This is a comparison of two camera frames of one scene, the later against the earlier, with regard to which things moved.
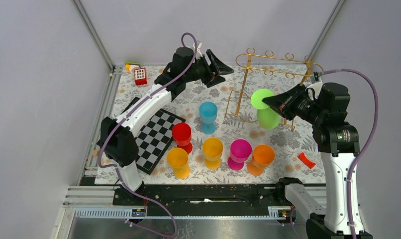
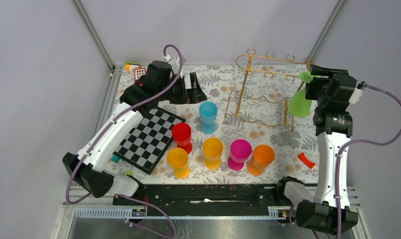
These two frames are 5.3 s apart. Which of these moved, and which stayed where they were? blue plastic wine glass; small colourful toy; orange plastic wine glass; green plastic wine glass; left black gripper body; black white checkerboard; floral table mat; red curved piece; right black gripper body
Moved: green plastic wine glass; left black gripper body; right black gripper body
Stayed: blue plastic wine glass; floral table mat; orange plastic wine glass; red curved piece; black white checkerboard; small colourful toy
